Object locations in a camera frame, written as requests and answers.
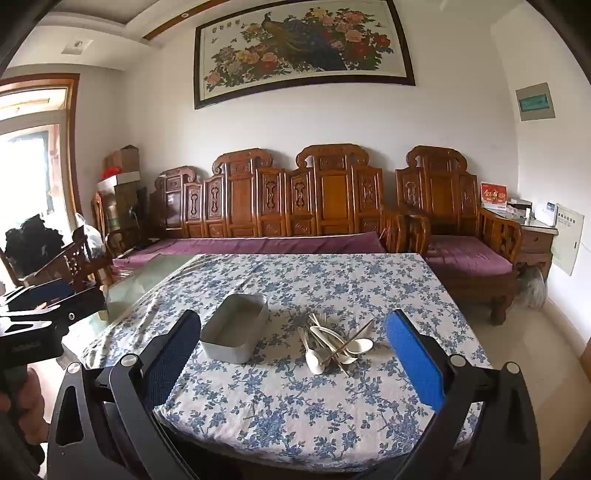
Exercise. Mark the rectangular metal tin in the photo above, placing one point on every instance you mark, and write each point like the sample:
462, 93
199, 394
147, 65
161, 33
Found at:
221, 348

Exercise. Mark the red desk calendar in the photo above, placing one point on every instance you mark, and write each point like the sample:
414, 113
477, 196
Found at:
493, 196

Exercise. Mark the brown cardboard box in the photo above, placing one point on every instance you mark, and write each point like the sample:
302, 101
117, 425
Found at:
123, 159

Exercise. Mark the purple sofa cushion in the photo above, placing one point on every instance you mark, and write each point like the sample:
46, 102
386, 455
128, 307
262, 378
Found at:
277, 244

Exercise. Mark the framed peacock painting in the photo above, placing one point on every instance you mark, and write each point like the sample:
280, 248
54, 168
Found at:
300, 46

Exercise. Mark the green wall panel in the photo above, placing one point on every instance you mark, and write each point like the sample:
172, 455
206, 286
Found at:
534, 101

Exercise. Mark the clear plastic bag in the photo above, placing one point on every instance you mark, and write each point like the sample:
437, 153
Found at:
90, 235

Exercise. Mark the person's left hand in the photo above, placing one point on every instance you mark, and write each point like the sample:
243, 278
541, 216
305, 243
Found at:
34, 397

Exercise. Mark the black bag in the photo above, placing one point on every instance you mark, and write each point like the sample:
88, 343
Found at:
32, 244

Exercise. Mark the wooden side table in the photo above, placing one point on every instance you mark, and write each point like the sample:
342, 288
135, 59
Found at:
531, 240

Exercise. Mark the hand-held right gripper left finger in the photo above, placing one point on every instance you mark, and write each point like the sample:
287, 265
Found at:
175, 355

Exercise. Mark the blue floral tablecloth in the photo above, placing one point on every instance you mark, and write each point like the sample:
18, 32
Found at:
286, 415

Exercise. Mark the red flowers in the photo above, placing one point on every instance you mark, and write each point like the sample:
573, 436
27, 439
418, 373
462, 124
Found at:
111, 172

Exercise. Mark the brown wooden chopstick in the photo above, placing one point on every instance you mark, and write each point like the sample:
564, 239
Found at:
355, 335

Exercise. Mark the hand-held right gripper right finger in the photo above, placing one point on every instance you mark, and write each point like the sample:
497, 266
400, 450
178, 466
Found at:
413, 360

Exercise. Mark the white plastic spoons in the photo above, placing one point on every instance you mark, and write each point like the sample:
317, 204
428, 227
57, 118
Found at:
315, 362

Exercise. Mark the carved wooden armchair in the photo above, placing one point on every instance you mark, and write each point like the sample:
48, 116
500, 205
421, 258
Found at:
438, 194

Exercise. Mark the white desk phone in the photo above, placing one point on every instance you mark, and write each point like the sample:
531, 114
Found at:
545, 213

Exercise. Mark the white flat box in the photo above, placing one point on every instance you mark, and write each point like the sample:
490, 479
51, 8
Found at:
122, 179

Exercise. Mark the light bamboo chopstick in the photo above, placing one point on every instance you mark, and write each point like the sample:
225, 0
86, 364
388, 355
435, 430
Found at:
334, 353

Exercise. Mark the carved wooden chair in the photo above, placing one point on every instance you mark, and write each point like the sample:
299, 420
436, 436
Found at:
69, 267

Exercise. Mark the white wall panel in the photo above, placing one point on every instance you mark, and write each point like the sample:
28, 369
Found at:
568, 240

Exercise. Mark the wooden door frame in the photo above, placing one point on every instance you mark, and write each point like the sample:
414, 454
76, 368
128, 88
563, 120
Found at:
69, 138

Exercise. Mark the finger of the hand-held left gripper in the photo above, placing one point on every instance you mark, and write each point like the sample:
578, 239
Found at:
41, 295
74, 308

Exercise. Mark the carved wooden sofa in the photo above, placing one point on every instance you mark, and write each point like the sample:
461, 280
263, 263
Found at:
240, 198

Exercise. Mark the purple armchair cushion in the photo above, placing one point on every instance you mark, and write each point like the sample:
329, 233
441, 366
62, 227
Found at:
466, 254

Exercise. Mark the tan wooden furniture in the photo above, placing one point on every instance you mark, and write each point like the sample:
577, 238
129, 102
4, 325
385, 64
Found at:
585, 355

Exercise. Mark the grey plastic bag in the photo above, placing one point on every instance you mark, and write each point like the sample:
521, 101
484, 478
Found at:
531, 286

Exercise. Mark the ceiling light fixture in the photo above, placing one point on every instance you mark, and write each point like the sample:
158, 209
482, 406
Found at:
77, 45

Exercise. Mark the tissue box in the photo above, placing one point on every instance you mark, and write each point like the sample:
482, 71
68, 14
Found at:
518, 206

